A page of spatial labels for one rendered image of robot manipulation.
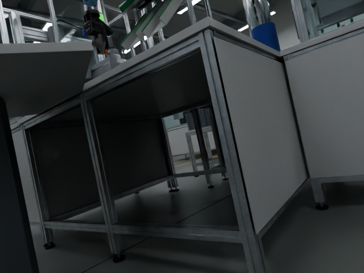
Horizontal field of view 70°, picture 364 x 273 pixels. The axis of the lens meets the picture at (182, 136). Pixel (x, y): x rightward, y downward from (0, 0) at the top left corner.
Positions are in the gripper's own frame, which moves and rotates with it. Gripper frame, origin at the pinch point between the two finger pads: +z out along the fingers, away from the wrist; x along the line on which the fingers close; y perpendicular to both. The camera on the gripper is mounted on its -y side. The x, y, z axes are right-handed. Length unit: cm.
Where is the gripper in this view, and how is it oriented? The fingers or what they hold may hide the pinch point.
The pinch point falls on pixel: (103, 50)
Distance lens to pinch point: 155.2
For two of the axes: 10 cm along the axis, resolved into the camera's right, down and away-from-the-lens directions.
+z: 2.1, 9.8, -0.2
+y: -6.0, 1.1, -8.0
